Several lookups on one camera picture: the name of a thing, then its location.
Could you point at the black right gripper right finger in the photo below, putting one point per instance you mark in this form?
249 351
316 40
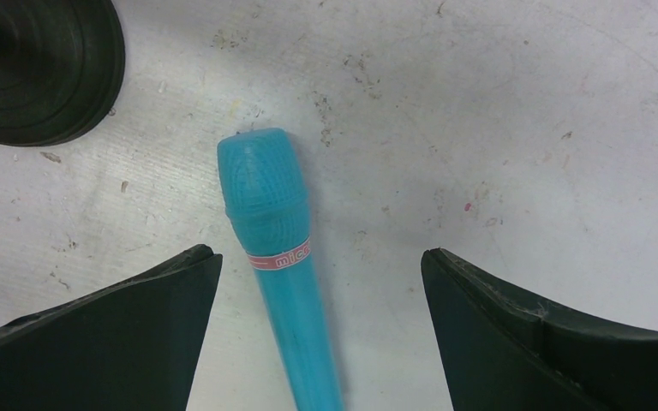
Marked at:
503 347

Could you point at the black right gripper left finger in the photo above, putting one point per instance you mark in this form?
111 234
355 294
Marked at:
134 345

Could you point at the turquoise toy microphone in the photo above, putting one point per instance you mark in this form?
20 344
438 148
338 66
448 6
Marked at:
266 201

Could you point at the black microphone stand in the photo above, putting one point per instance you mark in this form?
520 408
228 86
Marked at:
62 65

